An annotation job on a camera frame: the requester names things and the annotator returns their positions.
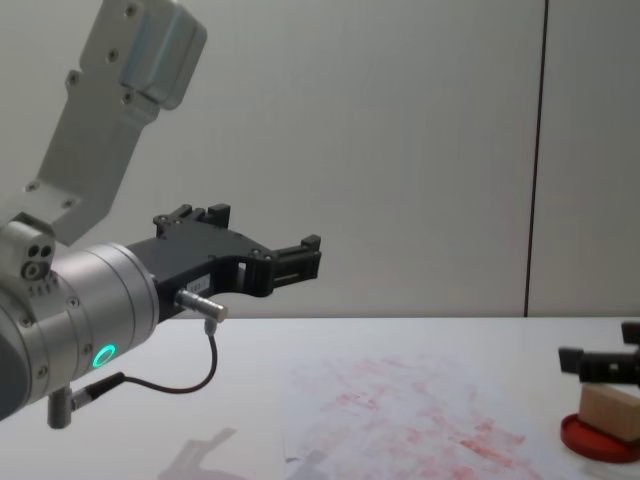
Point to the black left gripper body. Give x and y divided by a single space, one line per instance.
190 257

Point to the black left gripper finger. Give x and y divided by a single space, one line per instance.
287 265
192 217

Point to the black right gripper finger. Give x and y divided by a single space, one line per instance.
631 334
605 367

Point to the wooden stamp block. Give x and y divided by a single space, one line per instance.
607 412

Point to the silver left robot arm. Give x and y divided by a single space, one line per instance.
95 295

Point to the white paper with red marks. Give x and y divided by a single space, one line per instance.
400 415

